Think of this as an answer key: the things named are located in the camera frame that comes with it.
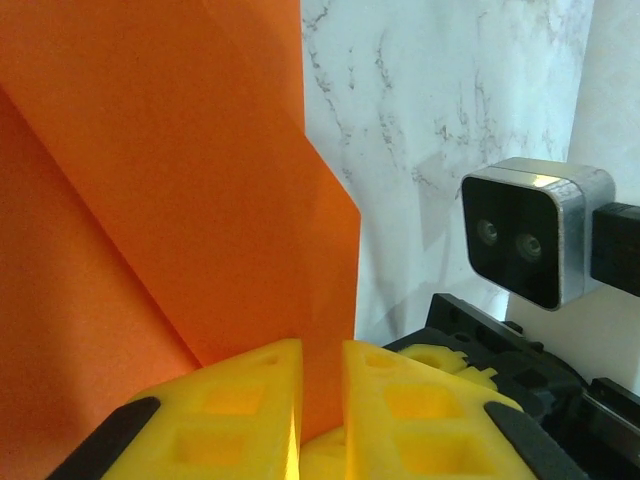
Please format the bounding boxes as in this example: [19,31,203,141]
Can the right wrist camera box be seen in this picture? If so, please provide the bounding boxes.
[460,157,617,312]

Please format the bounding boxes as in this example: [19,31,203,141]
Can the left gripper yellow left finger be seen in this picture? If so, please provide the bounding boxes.
[49,338,305,480]

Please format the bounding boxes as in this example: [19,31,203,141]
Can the orange paper sheet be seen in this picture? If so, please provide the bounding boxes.
[0,0,363,480]

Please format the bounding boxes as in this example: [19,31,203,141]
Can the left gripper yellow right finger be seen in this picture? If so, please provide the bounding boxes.
[342,339,587,480]

